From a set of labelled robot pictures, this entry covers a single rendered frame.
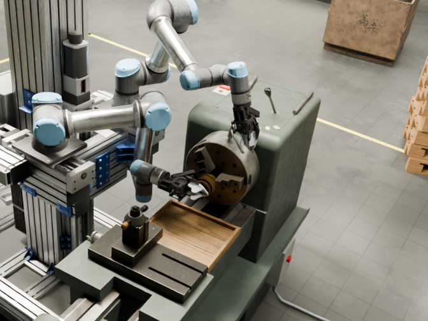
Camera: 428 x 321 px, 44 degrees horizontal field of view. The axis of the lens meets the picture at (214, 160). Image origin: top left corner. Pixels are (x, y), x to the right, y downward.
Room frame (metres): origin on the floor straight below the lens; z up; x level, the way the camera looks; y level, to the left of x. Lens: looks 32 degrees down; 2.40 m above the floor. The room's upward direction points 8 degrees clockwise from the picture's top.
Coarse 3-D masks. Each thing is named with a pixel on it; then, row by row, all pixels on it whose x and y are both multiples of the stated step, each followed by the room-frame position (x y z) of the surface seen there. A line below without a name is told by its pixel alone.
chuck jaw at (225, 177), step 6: (222, 174) 1.95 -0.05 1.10; (228, 174) 1.95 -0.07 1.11; (216, 180) 1.89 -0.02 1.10; (222, 180) 1.90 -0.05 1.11; (228, 180) 1.89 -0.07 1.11; (234, 180) 1.90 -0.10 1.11; (240, 180) 1.90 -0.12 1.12; (246, 180) 1.92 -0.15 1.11; (222, 186) 1.90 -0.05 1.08; (228, 186) 1.88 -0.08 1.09; (234, 186) 1.89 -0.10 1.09; (240, 186) 1.89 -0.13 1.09
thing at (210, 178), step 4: (200, 176) 1.90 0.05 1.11; (204, 176) 1.89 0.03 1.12; (208, 176) 1.89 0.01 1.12; (212, 176) 1.91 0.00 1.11; (200, 180) 1.86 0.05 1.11; (204, 180) 1.87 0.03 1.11; (208, 180) 1.87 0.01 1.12; (212, 180) 1.88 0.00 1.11; (204, 184) 1.84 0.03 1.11; (208, 184) 1.86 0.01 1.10; (212, 184) 1.86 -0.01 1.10; (216, 184) 1.88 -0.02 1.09; (204, 188) 1.84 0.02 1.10; (208, 188) 1.84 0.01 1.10; (212, 188) 1.85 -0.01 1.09; (216, 188) 1.88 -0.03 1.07; (208, 192) 1.83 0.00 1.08
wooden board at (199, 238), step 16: (160, 208) 1.90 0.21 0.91; (176, 208) 1.95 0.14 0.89; (192, 208) 1.94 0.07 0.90; (160, 224) 1.82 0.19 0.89; (176, 224) 1.83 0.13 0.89; (192, 224) 1.85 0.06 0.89; (208, 224) 1.86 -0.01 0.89; (224, 224) 1.86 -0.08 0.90; (160, 240) 1.72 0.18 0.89; (176, 240) 1.73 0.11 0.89; (192, 240) 1.74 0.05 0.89; (208, 240) 1.76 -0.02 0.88; (224, 240) 1.77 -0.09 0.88; (192, 256) 1.64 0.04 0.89; (208, 256) 1.66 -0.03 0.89; (208, 272) 1.58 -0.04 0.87
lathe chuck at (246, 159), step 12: (204, 144) 2.01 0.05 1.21; (216, 144) 1.98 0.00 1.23; (228, 144) 1.99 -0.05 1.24; (240, 144) 2.02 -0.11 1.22; (192, 156) 2.03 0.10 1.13; (216, 156) 1.98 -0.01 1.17; (228, 156) 1.96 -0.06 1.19; (240, 156) 1.95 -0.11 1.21; (192, 168) 2.02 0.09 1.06; (216, 168) 2.06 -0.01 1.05; (228, 168) 1.95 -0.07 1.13; (240, 168) 1.93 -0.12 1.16; (252, 168) 1.97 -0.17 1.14; (252, 180) 1.96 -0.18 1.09; (216, 192) 1.97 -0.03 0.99; (228, 192) 1.95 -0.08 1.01; (240, 192) 1.92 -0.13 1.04; (228, 204) 1.95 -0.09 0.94
